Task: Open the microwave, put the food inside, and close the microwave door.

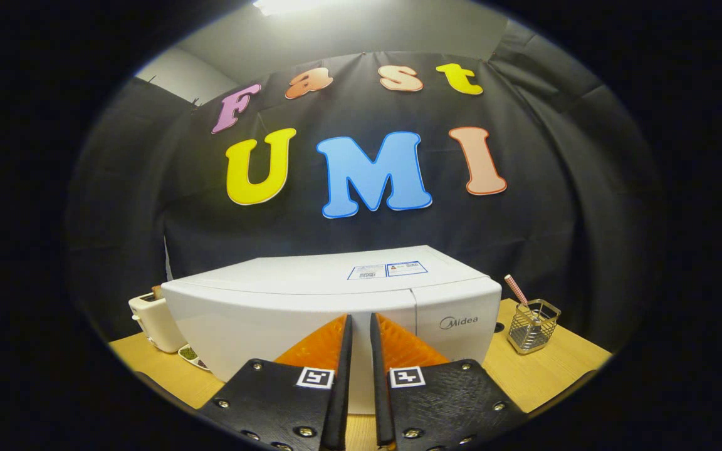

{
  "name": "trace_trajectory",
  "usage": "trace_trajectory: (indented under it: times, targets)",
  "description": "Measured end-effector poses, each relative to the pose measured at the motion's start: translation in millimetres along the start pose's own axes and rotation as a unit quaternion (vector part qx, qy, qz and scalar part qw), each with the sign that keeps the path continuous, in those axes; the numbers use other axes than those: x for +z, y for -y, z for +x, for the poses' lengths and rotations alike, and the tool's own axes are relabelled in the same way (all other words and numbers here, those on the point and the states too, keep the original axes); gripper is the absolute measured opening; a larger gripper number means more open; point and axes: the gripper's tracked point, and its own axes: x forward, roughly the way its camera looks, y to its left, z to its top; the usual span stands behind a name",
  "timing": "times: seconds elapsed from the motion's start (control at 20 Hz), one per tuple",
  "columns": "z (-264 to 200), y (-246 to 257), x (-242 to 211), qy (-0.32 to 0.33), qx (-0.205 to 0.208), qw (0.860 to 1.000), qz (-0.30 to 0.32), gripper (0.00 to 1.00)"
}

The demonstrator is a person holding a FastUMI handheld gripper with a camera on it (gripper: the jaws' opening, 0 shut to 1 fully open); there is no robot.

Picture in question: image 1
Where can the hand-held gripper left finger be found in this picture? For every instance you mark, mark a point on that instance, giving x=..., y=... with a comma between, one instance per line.
x=338, y=407

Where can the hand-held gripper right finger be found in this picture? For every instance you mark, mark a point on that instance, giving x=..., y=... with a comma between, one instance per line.
x=383, y=407

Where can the white microwave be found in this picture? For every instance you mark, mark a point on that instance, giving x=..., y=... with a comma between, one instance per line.
x=273, y=313

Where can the small dish of seeds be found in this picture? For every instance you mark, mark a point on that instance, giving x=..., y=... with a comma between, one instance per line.
x=189, y=354

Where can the cream toaster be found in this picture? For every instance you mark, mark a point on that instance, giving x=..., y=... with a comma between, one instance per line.
x=154, y=326

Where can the toast slice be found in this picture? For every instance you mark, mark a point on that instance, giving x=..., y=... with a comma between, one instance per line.
x=156, y=292

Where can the black backdrop cloth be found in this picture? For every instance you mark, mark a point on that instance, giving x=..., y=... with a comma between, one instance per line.
x=555, y=207

